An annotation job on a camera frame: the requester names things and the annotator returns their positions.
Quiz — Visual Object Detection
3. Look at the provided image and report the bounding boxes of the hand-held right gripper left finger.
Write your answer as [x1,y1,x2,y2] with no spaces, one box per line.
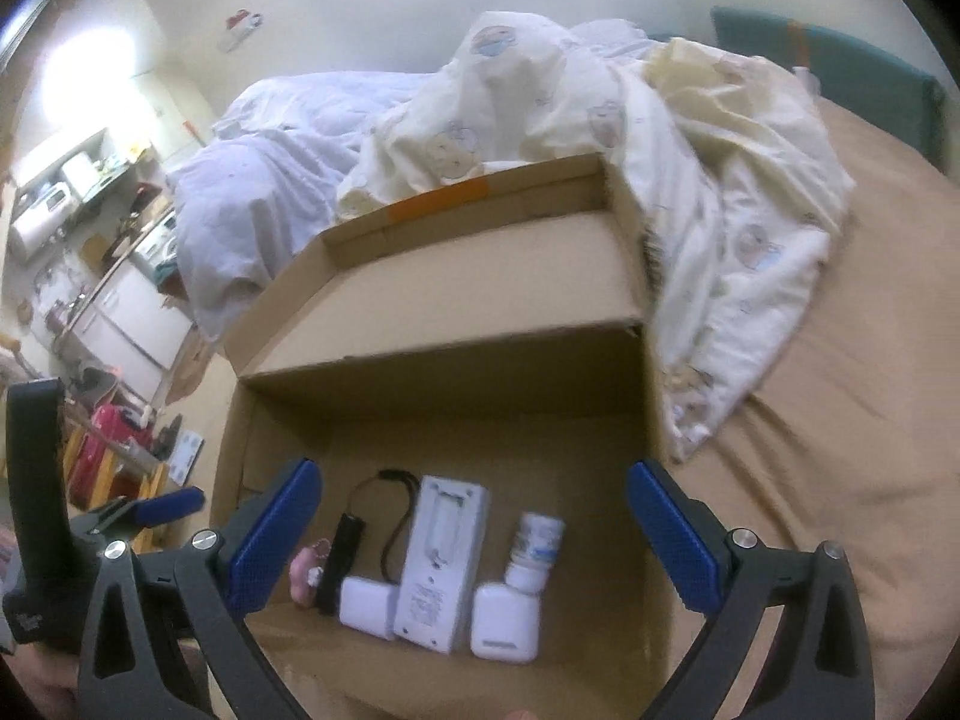
[75,456,323,720]

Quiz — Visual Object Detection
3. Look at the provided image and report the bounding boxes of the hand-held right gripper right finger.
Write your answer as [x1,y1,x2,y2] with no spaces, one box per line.
[626,457,878,720]

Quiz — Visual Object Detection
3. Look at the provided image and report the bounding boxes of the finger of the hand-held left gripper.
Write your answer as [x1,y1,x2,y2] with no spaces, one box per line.
[75,486,206,541]

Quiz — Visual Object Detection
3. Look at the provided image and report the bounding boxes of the small pink trinket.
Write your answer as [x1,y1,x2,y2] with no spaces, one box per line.
[289,536,335,608]

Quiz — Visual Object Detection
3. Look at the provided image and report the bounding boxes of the black stick with strap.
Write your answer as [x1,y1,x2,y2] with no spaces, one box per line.
[315,469,417,616]

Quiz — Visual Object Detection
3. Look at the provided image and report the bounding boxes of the white rounded adapter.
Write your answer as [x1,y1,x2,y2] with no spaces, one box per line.
[339,576,400,642]

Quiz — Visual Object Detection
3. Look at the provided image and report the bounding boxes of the white bottle blue label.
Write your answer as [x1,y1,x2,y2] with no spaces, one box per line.
[504,514,567,590]

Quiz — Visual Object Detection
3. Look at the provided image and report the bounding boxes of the white remote device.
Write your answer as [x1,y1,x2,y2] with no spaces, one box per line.
[394,475,492,655]

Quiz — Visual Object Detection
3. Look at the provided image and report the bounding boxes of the cardboard box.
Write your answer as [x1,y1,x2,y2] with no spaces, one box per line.
[210,152,672,720]

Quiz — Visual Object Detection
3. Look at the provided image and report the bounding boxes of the white bathroom scale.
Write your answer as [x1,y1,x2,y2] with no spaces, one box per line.
[169,431,207,477]

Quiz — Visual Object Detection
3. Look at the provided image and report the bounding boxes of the red bag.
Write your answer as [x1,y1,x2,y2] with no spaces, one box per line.
[67,403,151,511]

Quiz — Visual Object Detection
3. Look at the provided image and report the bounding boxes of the beige bed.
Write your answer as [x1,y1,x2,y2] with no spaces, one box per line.
[660,94,960,720]

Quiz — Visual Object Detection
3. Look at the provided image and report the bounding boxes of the white kitchen cabinets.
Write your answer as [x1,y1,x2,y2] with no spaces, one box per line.
[52,266,196,391]

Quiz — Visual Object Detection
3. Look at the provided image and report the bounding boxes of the white washing machine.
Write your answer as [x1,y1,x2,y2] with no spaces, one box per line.
[131,221,181,278]

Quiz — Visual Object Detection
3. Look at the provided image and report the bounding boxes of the white toaster oven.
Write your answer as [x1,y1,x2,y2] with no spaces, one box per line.
[11,191,76,256]

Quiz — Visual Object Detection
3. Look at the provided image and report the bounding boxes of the pale blue duvet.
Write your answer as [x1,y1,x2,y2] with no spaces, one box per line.
[166,73,451,342]

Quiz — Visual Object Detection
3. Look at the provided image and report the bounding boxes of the white rice cooker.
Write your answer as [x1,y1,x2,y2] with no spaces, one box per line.
[64,154,98,196]

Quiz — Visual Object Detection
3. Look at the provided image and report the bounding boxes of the cream bear print blanket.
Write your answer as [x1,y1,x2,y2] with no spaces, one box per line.
[334,11,856,466]

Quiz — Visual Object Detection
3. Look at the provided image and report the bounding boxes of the teal headboard cushion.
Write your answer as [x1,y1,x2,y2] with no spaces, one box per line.
[709,6,947,173]

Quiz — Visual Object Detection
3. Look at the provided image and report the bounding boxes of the red wall decoration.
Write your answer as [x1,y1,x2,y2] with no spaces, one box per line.
[217,7,265,53]

